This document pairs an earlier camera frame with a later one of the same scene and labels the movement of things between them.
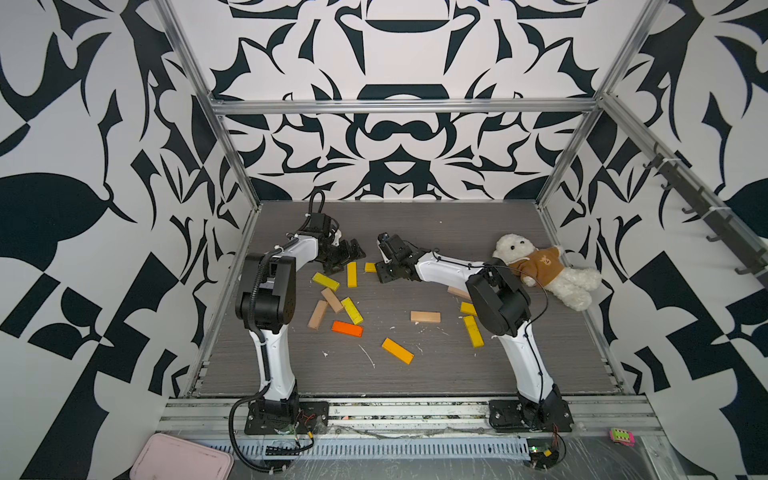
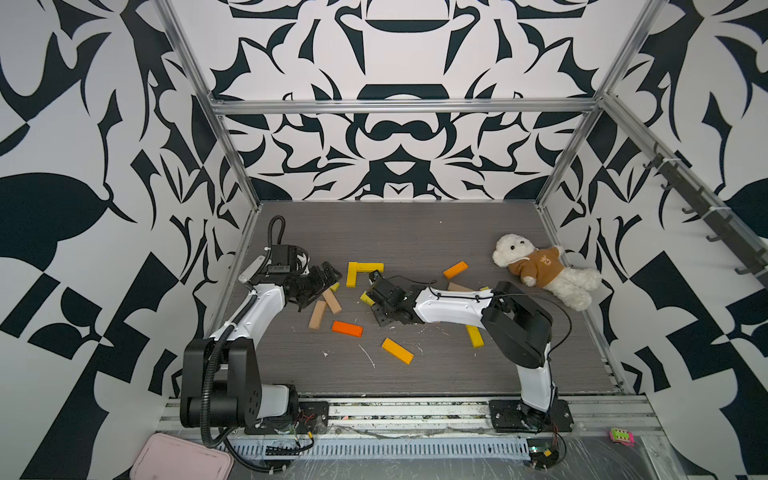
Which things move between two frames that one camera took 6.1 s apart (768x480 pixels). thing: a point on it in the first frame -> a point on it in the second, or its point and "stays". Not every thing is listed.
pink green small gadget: x=621 y=436 stays
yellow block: x=353 y=312 -> x=365 y=298
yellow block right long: x=473 y=330 stays
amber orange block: x=398 y=351 stays
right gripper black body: x=386 y=269 -> x=382 y=313
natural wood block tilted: x=332 y=300 stays
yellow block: x=352 y=277 stays
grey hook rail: x=701 y=204 stays
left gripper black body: x=338 y=256 -> x=311 y=285
